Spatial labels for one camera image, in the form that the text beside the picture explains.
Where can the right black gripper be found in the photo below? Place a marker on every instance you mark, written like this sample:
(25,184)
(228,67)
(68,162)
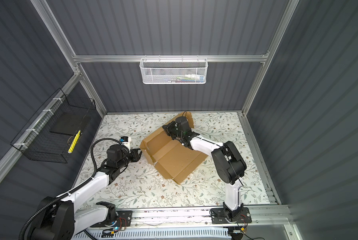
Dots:
(169,128)

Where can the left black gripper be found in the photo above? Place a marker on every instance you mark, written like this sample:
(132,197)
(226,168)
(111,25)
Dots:
(134,153)

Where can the brown cardboard box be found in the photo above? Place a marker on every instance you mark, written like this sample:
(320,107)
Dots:
(170,158)

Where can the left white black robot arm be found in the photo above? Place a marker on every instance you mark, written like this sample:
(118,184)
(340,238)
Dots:
(60,218)

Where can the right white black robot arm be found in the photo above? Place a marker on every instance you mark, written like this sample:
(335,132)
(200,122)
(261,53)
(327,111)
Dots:
(227,159)

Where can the floral patterned table mat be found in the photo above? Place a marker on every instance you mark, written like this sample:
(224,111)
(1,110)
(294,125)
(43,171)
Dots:
(141,185)

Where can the pens in white basket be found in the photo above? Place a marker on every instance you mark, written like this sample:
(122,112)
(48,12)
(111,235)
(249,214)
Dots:
(187,79)

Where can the yellow marker pen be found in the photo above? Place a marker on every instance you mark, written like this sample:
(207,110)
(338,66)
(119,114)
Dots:
(74,142)

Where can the black foam pad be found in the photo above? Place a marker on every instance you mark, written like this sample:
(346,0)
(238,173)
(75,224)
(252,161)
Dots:
(69,124)

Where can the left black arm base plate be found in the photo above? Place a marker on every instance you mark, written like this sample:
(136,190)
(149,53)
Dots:
(123,220)

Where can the white wire mesh basket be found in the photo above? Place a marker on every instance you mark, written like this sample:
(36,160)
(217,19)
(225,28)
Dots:
(153,72)

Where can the black wire basket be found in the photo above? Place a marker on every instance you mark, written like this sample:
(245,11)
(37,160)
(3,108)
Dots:
(54,134)

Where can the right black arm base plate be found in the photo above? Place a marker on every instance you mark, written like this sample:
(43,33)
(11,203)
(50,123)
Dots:
(225,216)

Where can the aluminium mounting rail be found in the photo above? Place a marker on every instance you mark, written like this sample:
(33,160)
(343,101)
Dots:
(189,217)

